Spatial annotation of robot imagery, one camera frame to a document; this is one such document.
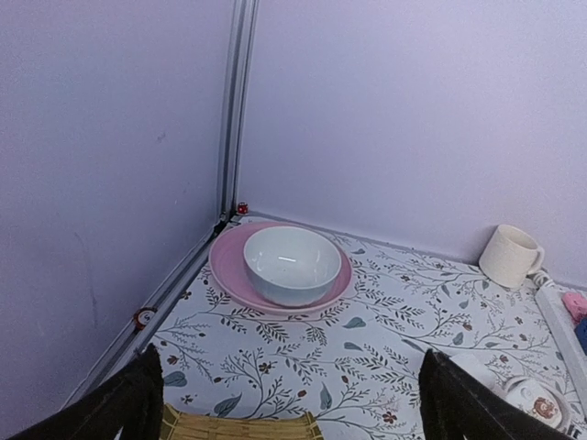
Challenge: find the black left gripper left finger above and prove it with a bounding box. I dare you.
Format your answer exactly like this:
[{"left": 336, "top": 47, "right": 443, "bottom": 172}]
[{"left": 11, "top": 344, "right": 164, "bottom": 440}]

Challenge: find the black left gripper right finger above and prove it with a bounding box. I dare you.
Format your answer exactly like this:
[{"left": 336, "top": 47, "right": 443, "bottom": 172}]
[{"left": 418, "top": 349, "right": 568, "bottom": 440}]

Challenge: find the white tiger cube socket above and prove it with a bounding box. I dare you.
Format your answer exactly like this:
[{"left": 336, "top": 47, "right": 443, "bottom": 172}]
[{"left": 450, "top": 354, "right": 578, "bottom": 437}]

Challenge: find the dark blue plug adapter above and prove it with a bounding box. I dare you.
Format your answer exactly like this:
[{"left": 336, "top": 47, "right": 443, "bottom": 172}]
[{"left": 574, "top": 317, "right": 587, "bottom": 354}]

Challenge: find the pink plug on strip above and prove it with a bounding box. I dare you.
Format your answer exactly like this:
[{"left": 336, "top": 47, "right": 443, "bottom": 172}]
[{"left": 562, "top": 291, "right": 587, "bottom": 324}]

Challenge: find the woven bamboo mat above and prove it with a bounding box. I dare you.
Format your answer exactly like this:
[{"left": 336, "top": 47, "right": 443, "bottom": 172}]
[{"left": 160, "top": 404, "right": 324, "bottom": 440}]

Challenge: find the white power strip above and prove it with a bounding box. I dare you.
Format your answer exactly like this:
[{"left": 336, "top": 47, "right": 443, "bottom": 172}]
[{"left": 536, "top": 286, "right": 586, "bottom": 370}]

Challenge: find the pink plate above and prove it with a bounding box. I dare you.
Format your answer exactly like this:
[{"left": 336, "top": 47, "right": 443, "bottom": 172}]
[{"left": 209, "top": 221, "right": 352, "bottom": 315}]

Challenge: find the cream ceramic mug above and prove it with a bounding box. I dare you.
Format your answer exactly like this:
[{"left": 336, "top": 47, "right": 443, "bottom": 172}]
[{"left": 479, "top": 225, "right": 545, "bottom": 290}]

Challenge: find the white bowl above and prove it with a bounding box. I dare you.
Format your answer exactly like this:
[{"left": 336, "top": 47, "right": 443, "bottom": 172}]
[{"left": 242, "top": 225, "right": 343, "bottom": 308}]

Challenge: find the white strip power cord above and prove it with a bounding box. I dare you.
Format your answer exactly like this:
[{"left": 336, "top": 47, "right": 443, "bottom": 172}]
[{"left": 526, "top": 269, "right": 556, "bottom": 290}]

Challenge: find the aluminium corner post left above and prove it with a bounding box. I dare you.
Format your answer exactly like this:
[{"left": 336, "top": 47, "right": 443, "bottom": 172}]
[{"left": 217, "top": 1, "right": 260, "bottom": 222}]

